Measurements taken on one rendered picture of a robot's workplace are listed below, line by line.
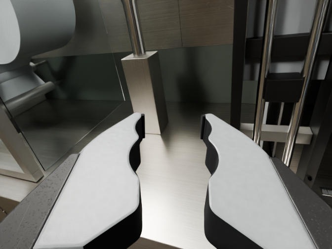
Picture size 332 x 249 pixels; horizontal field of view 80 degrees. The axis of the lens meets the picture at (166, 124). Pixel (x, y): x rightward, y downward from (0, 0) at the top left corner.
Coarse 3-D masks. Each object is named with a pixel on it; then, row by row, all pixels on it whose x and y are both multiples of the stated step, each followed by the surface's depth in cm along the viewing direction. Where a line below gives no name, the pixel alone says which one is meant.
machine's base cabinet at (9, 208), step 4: (0, 204) 68; (0, 208) 71; (4, 208) 70; (8, 208) 68; (12, 208) 67; (0, 212) 74; (4, 212) 71; (8, 212) 70; (0, 216) 76; (4, 216) 75; (0, 220) 80; (132, 244) 50; (128, 248) 52; (132, 248) 51; (136, 248) 50; (140, 248) 50; (144, 248) 49
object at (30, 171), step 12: (0, 108) 49; (0, 120) 49; (0, 132) 50; (12, 132) 52; (12, 144) 52; (24, 144) 55; (24, 156) 55; (0, 168) 62; (12, 168) 61; (24, 168) 56; (36, 168) 58; (36, 180) 58
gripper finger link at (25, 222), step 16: (64, 160) 8; (48, 176) 7; (64, 176) 7; (32, 192) 7; (48, 192) 7; (16, 208) 6; (32, 208) 6; (48, 208) 6; (0, 224) 6; (16, 224) 6; (32, 224) 6; (0, 240) 5; (16, 240) 5; (32, 240) 5
